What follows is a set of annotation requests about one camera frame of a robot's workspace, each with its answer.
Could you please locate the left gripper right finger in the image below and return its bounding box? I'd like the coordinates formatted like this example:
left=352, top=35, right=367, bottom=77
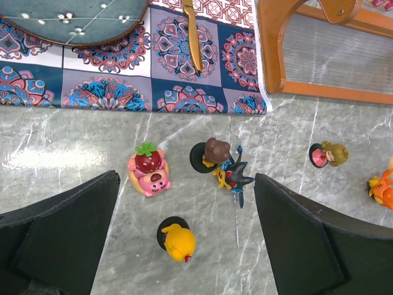
left=254, top=173, right=392, bottom=294

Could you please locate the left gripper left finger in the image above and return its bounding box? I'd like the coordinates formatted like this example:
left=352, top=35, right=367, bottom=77
left=1, top=170, right=120, bottom=294

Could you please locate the pink flower bear toy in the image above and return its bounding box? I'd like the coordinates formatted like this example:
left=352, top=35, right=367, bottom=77
left=369, top=0, right=393, bottom=12

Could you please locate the orange wooden two-tier shelf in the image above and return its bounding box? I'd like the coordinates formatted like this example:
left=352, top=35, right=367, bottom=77
left=254, top=1, right=392, bottom=106

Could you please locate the yellow duck toy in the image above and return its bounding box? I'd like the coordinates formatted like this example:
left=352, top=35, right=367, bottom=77
left=156, top=216, right=196, bottom=263

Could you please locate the pink bear donut toy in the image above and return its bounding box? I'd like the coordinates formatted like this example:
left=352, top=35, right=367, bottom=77
left=127, top=142, right=171, bottom=197

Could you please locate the brown-haired figure with dark creature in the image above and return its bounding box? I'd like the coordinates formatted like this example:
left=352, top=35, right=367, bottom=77
left=189, top=137, right=255, bottom=208

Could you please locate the patterned blue placemat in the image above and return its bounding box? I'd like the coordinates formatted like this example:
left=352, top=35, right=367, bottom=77
left=1, top=1, right=272, bottom=115

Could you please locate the teal ceramic plate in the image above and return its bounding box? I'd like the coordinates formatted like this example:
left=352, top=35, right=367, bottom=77
left=1, top=0, right=149, bottom=46

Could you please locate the gold knife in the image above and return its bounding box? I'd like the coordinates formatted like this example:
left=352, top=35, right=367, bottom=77
left=181, top=0, right=203, bottom=71

